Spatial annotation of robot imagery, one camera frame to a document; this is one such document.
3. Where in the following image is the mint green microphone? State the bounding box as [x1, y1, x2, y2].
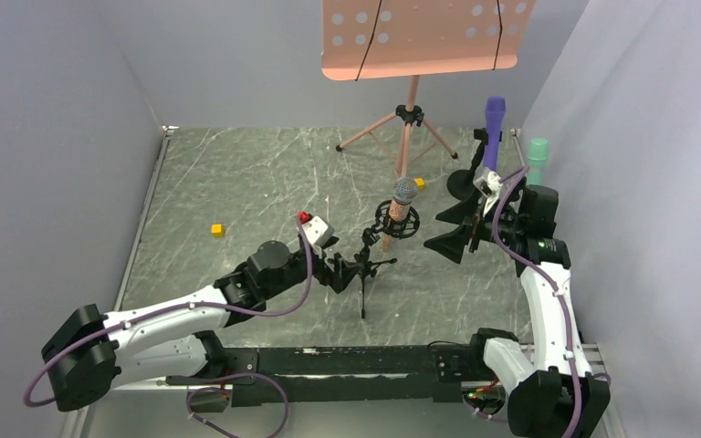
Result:
[527, 138, 549, 185]

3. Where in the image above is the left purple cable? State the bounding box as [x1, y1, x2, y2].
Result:
[22, 216, 316, 438]

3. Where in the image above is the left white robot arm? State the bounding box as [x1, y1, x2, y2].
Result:
[24, 237, 370, 412]

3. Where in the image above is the purple cable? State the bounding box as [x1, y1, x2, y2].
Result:
[465, 166, 612, 438]
[22, 216, 316, 438]

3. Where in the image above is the black shock-mount tripod stand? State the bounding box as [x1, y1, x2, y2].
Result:
[348, 200, 420, 319]

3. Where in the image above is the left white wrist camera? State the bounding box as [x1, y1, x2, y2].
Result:
[297, 212, 337, 248]

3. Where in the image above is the purple microphone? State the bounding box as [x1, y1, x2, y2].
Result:
[483, 96, 507, 172]

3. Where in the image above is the yellow cube left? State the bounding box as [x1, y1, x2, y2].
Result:
[211, 224, 225, 237]

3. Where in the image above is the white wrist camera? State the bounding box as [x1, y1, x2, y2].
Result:
[473, 168, 503, 204]
[297, 212, 337, 248]

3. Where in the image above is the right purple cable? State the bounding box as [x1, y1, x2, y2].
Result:
[465, 166, 612, 438]

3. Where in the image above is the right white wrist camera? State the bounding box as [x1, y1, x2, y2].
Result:
[473, 168, 503, 204]

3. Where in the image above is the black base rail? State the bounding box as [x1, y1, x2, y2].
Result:
[169, 341, 509, 409]

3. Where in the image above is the pink music stand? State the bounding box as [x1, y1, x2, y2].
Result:
[320, 0, 537, 176]

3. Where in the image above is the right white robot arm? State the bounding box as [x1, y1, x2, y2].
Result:
[424, 182, 611, 437]

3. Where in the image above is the glitter silver-head microphone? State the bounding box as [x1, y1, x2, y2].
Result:
[381, 176, 419, 252]

